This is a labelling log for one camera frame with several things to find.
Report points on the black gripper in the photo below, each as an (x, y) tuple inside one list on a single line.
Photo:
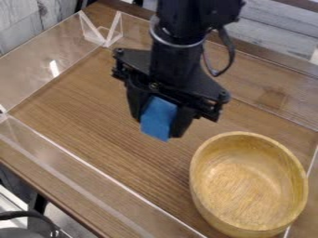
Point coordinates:
[(199, 94)]

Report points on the blue rectangular block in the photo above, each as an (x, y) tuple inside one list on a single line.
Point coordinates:
[(156, 118)]

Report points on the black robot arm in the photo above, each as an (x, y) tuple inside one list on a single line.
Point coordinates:
[(170, 79)]

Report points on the brown wooden bowl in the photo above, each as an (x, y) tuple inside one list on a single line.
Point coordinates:
[(248, 185)]

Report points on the black table leg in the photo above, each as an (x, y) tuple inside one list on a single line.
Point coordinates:
[(40, 203)]

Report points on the clear acrylic corner bracket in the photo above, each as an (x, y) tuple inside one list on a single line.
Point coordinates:
[(97, 34)]

